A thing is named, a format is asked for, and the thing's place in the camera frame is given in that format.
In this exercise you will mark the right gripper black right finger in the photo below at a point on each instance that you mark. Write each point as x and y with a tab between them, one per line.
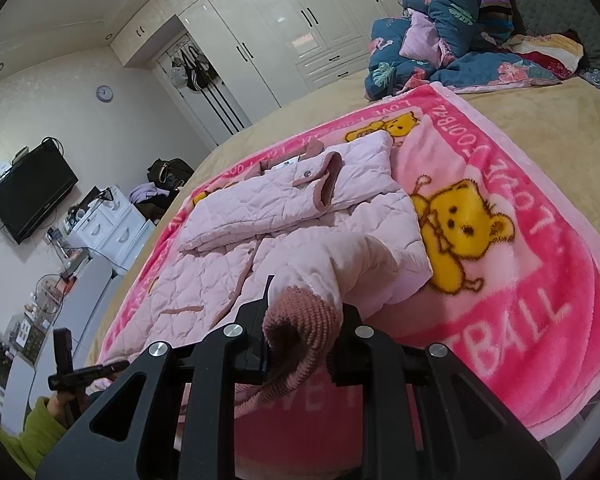
365	357

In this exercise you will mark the beige bed cover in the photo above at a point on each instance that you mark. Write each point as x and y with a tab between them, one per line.
558	127

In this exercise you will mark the dark bag pile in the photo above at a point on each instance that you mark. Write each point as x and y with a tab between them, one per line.
169	174

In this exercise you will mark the round wall clock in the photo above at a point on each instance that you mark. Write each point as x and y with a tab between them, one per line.
104	93

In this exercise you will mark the red yellow folded cloth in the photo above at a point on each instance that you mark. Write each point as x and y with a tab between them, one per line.
557	53

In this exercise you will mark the person's left hand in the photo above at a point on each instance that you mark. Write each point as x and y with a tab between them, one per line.
58	406

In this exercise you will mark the pink quilted jacket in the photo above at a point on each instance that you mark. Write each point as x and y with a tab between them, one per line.
330	229

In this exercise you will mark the white bedroom door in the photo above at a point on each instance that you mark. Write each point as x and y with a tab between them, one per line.
204	94

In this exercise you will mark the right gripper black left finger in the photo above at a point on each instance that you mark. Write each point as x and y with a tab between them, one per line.
234	354

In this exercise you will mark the hanging bags on door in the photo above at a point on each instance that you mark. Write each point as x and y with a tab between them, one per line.
190	68

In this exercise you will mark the white drawer dresser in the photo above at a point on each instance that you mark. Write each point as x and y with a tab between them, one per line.
112	227

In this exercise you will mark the pink bear print blanket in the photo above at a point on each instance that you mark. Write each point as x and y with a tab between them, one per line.
525	317

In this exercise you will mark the blue floral quilt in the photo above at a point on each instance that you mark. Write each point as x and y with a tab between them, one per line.
460	44

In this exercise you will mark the white glossy wardrobe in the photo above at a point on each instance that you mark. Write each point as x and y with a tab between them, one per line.
268	52

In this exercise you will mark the black wall television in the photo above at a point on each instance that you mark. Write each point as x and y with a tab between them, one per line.
33	187

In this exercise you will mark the green left sleeve forearm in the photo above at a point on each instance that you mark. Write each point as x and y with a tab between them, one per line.
39	435

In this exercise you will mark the purple cloth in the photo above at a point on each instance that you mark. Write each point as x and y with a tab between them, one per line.
146	191

